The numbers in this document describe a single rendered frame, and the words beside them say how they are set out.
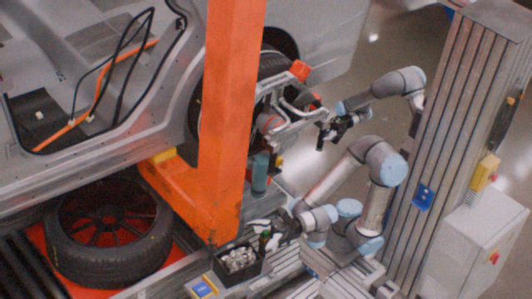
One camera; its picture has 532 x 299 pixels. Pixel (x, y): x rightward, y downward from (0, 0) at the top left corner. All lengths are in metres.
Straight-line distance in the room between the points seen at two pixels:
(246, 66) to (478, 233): 1.12
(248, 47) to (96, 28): 1.47
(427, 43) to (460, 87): 3.78
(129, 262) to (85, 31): 1.33
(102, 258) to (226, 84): 1.14
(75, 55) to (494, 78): 2.27
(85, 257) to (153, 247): 0.33
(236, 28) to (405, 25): 4.02
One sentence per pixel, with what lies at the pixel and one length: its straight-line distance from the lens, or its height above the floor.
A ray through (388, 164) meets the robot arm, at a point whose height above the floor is 1.45.
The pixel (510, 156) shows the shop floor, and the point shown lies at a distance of 5.41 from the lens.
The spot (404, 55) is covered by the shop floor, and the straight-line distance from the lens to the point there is 6.15.
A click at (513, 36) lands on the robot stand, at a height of 2.03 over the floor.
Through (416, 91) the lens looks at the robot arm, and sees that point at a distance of 3.47.
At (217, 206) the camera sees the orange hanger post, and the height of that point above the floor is 0.83.
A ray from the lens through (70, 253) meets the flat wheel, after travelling 3.53.
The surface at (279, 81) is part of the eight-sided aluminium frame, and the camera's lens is 3.57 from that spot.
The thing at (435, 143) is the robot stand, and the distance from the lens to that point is 2.79.
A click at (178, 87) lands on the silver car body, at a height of 1.11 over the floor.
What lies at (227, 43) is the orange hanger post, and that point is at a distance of 2.73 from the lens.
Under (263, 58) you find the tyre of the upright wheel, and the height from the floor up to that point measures 1.18.
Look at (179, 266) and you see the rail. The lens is 3.60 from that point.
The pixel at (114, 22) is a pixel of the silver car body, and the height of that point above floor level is 1.04.
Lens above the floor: 3.17
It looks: 41 degrees down
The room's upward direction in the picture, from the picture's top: 8 degrees clockwise
